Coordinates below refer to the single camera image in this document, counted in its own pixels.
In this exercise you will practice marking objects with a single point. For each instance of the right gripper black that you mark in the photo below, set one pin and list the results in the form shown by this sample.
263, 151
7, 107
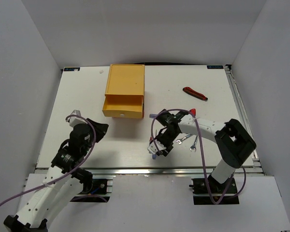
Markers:
168, 148

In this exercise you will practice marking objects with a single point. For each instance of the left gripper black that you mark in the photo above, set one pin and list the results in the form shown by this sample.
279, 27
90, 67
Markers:
101, 128

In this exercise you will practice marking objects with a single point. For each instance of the yellow top drawer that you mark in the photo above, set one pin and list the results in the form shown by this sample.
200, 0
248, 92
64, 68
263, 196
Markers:
124, 106

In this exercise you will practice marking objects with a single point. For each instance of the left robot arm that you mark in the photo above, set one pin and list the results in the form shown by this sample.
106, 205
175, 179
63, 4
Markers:
64, 180

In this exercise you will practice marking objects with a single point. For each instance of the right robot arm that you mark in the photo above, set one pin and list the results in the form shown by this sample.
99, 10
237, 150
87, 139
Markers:
234, 142

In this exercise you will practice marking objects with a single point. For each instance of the silver wrench upper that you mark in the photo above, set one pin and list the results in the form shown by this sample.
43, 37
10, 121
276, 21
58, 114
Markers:
181, 140

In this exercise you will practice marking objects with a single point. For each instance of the silver wrench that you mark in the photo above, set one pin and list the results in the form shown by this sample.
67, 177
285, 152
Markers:
181, 140
193, 146

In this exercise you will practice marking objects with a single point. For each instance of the silver wrench lower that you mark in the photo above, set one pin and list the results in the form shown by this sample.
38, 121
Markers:
193, 146

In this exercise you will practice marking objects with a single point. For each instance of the red utility knife centre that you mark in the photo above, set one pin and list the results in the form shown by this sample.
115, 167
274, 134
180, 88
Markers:
193, 111

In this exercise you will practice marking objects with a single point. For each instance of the red utility knife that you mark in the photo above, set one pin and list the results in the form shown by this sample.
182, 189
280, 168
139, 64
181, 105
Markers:
193, 111
194, 93

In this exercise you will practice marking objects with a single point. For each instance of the red utility knife top right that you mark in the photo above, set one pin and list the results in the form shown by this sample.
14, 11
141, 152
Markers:
194, 93

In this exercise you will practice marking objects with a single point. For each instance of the yellow drawer cabinet shell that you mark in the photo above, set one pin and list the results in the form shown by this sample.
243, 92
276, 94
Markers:
126, 79

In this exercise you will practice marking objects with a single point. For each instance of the left blue table sticker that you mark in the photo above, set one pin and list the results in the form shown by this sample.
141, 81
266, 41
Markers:
71, 69

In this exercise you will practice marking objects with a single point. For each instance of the blue table sticker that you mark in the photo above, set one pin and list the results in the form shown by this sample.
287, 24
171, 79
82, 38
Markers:
215, 67
71, 69

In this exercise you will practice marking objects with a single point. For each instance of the right blue table sticker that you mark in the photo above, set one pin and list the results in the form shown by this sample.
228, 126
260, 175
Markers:
215, 67

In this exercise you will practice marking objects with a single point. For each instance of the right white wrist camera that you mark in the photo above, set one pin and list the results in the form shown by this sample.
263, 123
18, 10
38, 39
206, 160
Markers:
160, 147

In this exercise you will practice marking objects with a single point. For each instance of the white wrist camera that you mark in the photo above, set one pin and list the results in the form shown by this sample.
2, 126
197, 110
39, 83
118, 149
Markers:
73, 121
160, 147

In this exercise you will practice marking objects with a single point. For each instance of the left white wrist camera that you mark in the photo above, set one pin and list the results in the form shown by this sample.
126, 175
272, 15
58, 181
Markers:
73, 121

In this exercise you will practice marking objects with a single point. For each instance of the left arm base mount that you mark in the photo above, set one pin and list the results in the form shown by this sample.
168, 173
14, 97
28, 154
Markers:
98, 193

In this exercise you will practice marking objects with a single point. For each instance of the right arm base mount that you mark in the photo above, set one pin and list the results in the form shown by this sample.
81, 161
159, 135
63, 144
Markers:
201, 196

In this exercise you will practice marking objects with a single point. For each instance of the aluminium front rail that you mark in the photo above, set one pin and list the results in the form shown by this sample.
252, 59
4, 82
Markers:
168, 171

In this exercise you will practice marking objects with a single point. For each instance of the aluminium rail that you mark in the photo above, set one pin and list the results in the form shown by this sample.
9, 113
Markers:
241, 113
168, 171

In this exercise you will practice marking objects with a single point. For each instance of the aluminium right side rail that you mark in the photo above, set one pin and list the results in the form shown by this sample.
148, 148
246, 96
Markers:
241, 113

